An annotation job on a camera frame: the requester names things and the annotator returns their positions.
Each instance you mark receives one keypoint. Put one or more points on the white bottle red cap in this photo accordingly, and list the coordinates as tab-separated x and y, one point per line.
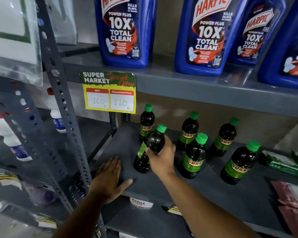
8	136
55	113

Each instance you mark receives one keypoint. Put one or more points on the yellow green price tag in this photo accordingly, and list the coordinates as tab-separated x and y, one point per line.
109	96

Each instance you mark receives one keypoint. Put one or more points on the person's left middle finger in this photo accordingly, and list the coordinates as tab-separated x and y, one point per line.
111	167

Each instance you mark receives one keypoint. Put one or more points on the clear plastic white packet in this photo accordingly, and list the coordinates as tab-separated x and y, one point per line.
12	34

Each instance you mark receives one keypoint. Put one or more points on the grey perforated rack upright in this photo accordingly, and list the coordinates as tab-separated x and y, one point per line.
22	121
62	101

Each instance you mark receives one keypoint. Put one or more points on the person's left forearm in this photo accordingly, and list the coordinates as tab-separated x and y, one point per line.
83	215

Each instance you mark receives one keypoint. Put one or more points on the pink wipes packet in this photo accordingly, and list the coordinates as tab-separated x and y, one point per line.
295	220
291	194

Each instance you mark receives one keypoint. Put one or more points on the person's right thumb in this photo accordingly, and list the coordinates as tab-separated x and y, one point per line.
152	153

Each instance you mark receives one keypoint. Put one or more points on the person's left hand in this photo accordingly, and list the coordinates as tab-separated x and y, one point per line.
106	183

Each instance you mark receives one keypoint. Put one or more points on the person's right forearm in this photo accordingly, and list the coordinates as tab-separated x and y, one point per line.
201	210

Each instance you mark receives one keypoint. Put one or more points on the person's left thumb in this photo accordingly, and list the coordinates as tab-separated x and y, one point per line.
125	184

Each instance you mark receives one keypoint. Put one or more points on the blurry yellow white packet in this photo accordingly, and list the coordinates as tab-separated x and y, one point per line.
7	179
46	222

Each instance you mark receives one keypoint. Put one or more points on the person's right hand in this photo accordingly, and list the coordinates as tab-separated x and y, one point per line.
162	162

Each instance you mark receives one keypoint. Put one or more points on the dark green-capped cleaner bottle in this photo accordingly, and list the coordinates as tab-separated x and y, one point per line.
152	142

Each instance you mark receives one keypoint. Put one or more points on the person's left little finger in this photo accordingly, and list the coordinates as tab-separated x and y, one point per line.
98	175

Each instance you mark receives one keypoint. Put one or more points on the blue toilet cleaner bottle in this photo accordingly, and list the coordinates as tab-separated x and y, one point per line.
255	34
206	37
288	59
153	24
124	32

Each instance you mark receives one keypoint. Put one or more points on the group of dark bottles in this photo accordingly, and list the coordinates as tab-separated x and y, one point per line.
194	158

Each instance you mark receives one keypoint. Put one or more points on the yellow black label packet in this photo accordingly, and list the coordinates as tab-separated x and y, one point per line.
173	210

